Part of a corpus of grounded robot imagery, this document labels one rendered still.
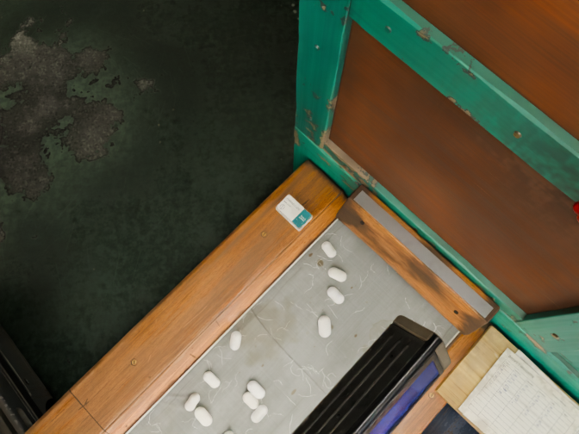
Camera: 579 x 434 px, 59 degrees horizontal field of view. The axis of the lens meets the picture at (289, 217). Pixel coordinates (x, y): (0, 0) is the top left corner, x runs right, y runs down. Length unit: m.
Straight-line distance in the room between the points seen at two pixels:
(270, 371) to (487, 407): 0.37
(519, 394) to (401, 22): 0.67
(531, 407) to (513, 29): 0.68
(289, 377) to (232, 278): 0.20
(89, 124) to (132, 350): 1.18
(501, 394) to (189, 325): 0.54
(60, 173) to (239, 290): 1.15
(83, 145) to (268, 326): 1.20
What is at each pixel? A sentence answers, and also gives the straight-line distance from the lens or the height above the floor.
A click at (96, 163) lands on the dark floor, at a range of 1.91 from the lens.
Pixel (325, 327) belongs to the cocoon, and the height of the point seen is 0.76.
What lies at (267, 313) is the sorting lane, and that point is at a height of 0.74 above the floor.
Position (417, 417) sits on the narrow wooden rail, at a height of 0.77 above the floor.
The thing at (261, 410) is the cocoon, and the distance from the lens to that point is 0.93.
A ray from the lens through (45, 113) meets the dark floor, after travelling 2.06.
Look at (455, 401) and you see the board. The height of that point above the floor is 0.78.
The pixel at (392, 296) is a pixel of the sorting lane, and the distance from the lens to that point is 0.96.
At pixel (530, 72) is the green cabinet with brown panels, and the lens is 0.49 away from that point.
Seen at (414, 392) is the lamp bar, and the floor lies 1.08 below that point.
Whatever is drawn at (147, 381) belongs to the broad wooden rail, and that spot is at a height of 0.77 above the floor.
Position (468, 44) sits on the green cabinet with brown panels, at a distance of 0.51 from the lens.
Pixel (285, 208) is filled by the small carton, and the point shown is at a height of 0.78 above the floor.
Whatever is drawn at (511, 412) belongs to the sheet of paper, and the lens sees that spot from 0.98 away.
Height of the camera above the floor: 1.68
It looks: 75 degrees down
